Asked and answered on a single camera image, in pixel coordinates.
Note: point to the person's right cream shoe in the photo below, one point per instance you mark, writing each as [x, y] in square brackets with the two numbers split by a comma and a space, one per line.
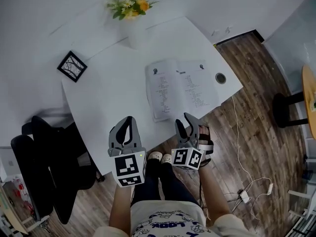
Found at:
[168, 158]

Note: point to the person's dark trousers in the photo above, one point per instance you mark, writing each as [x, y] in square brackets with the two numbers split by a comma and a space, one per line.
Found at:
[165, 181]

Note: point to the person's right forearm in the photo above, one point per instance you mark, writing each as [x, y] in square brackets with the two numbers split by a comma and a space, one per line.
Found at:
[213, 194]

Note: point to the person's cream shoe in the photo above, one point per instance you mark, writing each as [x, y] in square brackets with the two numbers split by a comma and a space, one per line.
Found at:
[155, 155]
[168, 158]

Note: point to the white power strip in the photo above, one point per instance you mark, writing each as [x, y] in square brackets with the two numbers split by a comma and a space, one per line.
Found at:
[245, 196]

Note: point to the red printed plastic bag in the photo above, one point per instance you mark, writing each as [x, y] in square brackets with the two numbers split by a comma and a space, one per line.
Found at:
[21, 192]

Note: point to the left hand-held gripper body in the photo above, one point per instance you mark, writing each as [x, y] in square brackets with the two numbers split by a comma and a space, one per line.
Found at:
[128, 167]

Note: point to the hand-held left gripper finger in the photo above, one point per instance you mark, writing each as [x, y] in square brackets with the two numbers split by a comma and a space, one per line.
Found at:
[113, 137]
[135, 137]

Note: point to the black office chair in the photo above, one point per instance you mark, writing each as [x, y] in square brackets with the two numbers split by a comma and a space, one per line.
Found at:
[49, 157]

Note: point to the white power adapter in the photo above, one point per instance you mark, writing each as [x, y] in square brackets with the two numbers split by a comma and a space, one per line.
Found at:
[270, 188]

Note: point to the white desk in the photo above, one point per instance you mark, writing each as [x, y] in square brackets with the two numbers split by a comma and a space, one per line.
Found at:
[111, 102]

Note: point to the white booklet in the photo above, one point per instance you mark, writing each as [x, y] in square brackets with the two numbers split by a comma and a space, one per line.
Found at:
[177, 90]

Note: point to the yellow artificial flower bouquet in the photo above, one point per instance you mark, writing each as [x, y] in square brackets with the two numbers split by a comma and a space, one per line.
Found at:
[133, 5]

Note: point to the white furniture frame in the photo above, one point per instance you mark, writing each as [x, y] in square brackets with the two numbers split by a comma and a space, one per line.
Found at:
[301, 194]

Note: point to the round wooden table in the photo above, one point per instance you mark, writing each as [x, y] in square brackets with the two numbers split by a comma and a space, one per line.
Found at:
[309, 88]

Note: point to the white potted flower arrangement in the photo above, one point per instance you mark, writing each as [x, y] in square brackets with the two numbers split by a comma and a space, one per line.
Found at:
[313, 105]

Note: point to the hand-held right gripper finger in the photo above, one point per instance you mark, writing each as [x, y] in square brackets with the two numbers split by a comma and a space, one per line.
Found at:
[193, 127]
[181, 132]

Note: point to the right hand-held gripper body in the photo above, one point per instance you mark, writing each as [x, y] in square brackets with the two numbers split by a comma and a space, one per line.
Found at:
[185, 157]

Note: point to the person's right hand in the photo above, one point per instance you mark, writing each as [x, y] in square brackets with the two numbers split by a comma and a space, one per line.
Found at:
[204, 130]

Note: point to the black framed tree picture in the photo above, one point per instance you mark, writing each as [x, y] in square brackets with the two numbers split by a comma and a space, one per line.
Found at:
[72, 66]

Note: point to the person's white printed t-shirt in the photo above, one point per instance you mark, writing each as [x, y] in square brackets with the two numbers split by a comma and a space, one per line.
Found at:
[170, 218]

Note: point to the person's left cream shoe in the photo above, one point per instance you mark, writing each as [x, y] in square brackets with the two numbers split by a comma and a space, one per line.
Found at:
[155, 155]

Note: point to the person's left forearm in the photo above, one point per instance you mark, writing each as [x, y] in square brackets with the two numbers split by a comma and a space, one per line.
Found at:
[122, 206]

